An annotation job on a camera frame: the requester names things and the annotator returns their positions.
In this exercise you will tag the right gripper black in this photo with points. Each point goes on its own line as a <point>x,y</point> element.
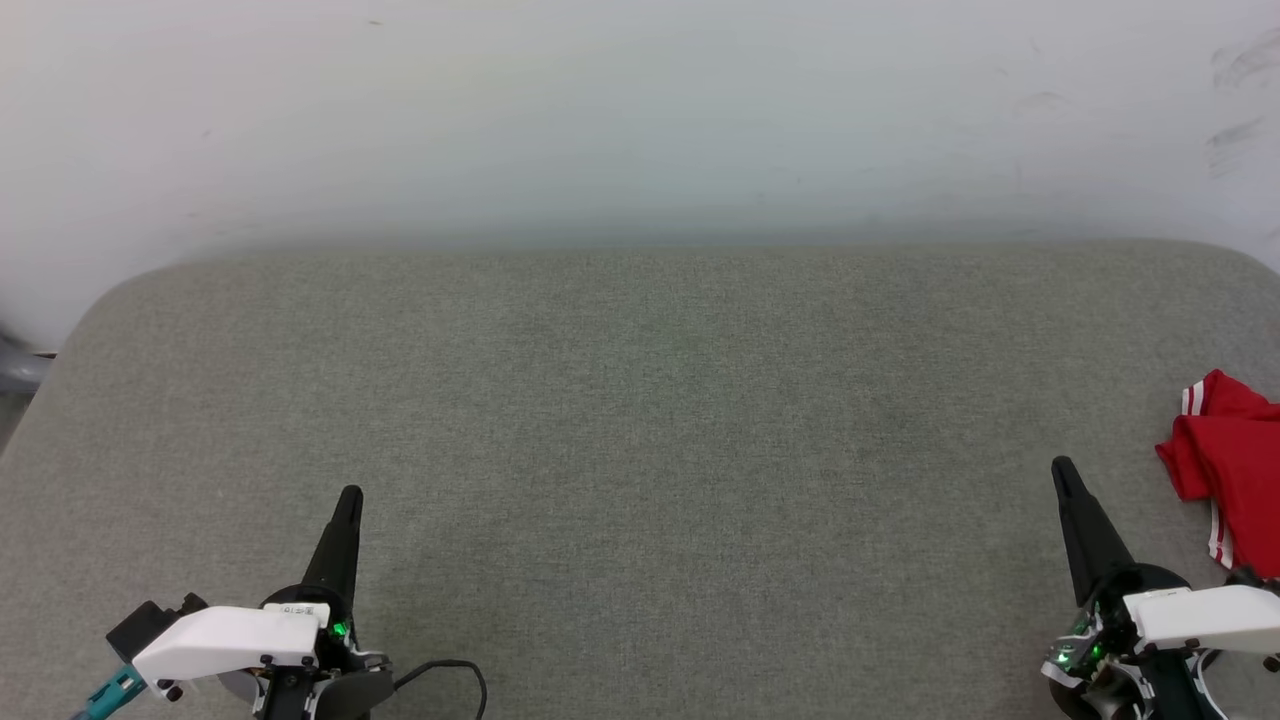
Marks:
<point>1110,660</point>

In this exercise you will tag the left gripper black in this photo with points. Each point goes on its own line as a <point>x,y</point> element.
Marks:
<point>345,685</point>

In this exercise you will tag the red and white garment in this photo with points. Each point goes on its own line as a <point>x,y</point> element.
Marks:
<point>1235,450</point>

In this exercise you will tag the grey background object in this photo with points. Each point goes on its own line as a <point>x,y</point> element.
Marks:
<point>15,368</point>

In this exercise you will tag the left white wrist camera bracket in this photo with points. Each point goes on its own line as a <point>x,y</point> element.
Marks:
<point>225,640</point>

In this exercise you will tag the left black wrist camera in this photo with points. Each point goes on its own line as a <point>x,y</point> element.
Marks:
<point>150,622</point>

